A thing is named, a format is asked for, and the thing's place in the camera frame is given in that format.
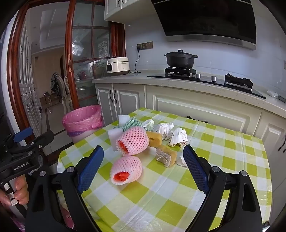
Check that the white cloth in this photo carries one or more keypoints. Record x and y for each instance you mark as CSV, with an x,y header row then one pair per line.
x,y
272,94

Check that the white base cabinet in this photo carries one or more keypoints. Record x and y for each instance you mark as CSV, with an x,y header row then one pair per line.
x,y
201,104

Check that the wooden door frame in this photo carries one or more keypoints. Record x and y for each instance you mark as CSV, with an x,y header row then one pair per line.
x,y
13,67

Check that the white chair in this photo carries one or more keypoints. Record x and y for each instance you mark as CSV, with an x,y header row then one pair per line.
x,y
66,98

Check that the white upper cabinet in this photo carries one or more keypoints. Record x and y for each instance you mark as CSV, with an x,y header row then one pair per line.
x,y
116,10

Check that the small pink foam net sleeve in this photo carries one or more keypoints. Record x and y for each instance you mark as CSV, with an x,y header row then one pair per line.
x,y
130,167

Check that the yellow sponge with grey scourer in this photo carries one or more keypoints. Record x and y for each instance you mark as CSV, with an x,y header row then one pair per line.
x,y
167,155

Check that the green wavy cleaning cloth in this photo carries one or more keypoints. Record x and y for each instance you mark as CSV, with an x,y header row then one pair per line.
x,y
131,123

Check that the printed white paper cup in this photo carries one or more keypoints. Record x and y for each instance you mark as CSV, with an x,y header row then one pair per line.
x,y
178,137

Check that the small white tissue scrap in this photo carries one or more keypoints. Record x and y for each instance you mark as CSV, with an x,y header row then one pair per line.
x,y
181,161

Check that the person's left hand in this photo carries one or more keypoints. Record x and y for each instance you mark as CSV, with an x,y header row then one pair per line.
x,y
21,189

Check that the crumpled white tissue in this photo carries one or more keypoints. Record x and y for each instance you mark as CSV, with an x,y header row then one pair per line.
x,y
163,130

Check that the gold wall outlet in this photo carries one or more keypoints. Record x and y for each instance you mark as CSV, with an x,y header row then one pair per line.
x,y
145,45

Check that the green checked tablecloth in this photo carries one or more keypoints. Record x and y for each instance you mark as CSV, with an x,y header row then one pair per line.
x,y
167,200

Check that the wooden glass sliding door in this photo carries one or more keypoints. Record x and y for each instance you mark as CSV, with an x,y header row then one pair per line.
x,y
70,44

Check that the black range hood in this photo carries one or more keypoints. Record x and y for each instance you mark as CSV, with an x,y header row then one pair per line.
x,y
205,20

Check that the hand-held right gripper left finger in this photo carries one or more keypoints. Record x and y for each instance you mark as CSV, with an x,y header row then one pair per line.
x,y
89,169

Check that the white rice cooker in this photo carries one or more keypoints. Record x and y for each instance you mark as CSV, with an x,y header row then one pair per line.
x,y
118,65

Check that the large pink foam net sleeve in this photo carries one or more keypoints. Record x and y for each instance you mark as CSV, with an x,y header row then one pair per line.
x,y
134,138

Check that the crumpled white green paper cup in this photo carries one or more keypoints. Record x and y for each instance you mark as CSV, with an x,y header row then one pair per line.
x,y
148,124

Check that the cardboard box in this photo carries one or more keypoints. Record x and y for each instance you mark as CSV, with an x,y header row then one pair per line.
x,y
50,100

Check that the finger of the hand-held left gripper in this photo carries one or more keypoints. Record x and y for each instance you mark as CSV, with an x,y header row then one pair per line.
x,y
40,139
22,134

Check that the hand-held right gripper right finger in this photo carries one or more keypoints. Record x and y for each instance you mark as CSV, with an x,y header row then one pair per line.
x,y
195,169

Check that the black cooking pot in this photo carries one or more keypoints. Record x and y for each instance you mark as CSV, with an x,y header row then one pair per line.
x,y
179,59

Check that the bin with pink bag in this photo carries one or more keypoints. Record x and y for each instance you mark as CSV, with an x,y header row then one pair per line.
x,y
77,127

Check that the black gas stove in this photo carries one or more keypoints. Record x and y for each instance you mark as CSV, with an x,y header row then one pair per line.
x,y
219,83

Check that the white hall cabinet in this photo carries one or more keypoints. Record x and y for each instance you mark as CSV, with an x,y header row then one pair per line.
x,y
29,93

